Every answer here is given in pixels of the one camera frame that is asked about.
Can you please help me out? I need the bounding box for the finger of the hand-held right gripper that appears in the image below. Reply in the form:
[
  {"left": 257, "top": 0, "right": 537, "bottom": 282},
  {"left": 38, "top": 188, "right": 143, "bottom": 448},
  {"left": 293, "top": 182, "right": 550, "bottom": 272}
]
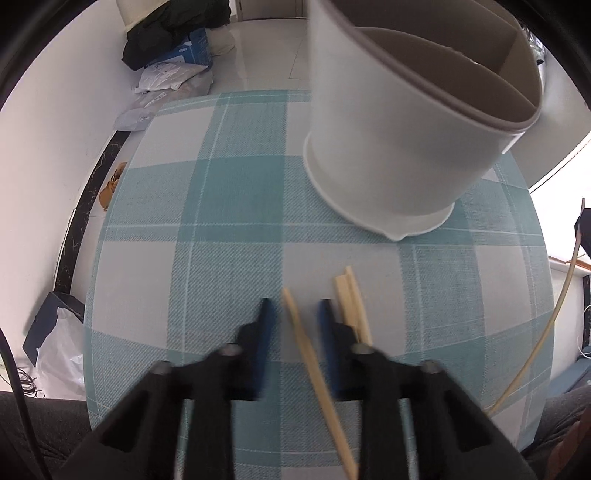
[{"left": 574, "top": 213, "right": 591, "bottom": 258}]

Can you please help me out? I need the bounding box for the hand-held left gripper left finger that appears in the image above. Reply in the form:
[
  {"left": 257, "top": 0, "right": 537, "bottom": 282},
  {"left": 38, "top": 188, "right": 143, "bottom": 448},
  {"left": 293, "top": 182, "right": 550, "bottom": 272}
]
[{"left": 55, "top": 298, "right": 279, "bottom": 480}]

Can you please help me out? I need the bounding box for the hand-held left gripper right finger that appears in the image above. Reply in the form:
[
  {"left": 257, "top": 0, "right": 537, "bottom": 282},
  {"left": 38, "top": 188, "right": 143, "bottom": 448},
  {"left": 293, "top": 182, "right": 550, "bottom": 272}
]
[{"left": 318, "top": 299, "right": 539, "bottom": 480}]

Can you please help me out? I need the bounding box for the wooden chopstick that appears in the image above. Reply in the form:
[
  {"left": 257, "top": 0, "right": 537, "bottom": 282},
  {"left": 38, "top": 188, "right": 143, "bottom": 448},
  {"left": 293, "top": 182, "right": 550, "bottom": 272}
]
[
  {"left": 344, "top": 265, "right": 374, "bottom": 348},
  {"left": 332, "top": 275, "right": 362, "bottom": 340},
  {"left": 281, "top": 288, "right": 359, "bottom": 480}
]

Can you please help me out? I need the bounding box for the beige cable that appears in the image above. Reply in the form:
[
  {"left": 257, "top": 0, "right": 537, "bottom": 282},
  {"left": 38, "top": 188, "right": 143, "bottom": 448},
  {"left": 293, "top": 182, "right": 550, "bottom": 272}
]
[{"left": 485, "top": 198, "right": 587, "bottom": 416}]

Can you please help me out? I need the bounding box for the white utensil holder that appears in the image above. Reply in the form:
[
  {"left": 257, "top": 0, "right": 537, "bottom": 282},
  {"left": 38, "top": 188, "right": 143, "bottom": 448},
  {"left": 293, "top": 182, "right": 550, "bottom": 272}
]
[{"left": 303, "top": 0, "right": 543, "bottom": 241}]

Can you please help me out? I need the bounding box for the teal checked tablecloth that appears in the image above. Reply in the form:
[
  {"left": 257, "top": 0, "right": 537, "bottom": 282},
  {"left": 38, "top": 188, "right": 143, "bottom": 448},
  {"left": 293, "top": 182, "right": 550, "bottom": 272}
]
[{"left": 83, "top": 90, "right": 556, "bottom": 480}]

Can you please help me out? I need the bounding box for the person's right leg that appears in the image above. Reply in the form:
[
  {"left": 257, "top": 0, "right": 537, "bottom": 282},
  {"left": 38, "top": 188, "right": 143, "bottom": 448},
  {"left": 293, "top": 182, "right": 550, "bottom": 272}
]
[{"left": 524, "top": 381, "right": 591, "bottom": 480}]

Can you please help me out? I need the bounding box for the person's leg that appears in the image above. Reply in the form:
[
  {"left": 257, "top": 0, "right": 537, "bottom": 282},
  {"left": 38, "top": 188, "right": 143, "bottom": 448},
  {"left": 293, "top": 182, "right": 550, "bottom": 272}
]
[
  {"left": 0, "top": 390, "right": 158, "bottom": 480},
  {"left": 524, "top": 381, "right": 591, "bottom": 480}
]

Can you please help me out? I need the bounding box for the white plastic bag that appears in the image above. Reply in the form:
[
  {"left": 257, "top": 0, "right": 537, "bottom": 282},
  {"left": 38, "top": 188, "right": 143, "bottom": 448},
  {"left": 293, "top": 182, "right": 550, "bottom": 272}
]
[{"left": 35, "top": 307, "right": 87, "bottom": 401}]

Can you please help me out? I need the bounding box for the dark blue flat box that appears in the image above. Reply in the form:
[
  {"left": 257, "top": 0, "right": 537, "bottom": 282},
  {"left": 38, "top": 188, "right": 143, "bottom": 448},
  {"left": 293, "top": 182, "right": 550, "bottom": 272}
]
[{"left": 23, "top": 292, "right": 86, "bottom": 366}]

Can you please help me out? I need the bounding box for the person's left leg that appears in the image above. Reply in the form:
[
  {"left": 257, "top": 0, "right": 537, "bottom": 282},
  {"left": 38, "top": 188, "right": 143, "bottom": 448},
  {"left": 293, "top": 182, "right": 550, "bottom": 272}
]
[{"left": 0, "top": 390, "right": 158, "bottom": 480}]

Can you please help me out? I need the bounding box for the grey plastic package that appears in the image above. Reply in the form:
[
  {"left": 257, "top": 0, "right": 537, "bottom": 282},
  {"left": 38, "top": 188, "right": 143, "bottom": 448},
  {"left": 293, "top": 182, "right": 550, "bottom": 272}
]
[{"left": 115, "top": 78, "right": 216, "bottom": 133}]

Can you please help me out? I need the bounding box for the white plastic package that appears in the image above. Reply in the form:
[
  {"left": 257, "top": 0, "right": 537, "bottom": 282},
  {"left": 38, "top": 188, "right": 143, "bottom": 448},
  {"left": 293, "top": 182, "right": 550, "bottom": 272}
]
[{"left": 135, "top": 62, "right": 212, "bottom": 94}]

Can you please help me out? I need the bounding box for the blue cardboard box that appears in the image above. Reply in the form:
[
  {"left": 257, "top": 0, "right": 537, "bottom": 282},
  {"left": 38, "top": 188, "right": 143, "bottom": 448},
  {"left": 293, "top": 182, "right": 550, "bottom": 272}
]
[{"left": 156, "top": 28, "right": 214, "bottom": 71}]

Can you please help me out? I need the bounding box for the black jacket pile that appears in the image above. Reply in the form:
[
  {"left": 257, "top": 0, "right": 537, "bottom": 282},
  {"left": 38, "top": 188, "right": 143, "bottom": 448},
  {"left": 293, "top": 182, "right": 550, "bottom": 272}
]
[{"left": 122, "top": 0, "right": 232, "bottom": 71}]

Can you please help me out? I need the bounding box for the cream fabric item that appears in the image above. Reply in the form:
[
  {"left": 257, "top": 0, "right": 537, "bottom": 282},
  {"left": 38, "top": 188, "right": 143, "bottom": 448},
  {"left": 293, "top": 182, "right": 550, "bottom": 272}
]
[{"left": 115, "top": 0, "right": 170, "bottom": 29}]

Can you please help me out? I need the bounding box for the black cable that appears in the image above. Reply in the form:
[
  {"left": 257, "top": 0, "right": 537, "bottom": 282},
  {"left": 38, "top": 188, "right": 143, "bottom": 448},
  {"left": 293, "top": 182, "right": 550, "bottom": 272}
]
[{"left": 0, "top": 323, "right": 52, "bottom": 480}]

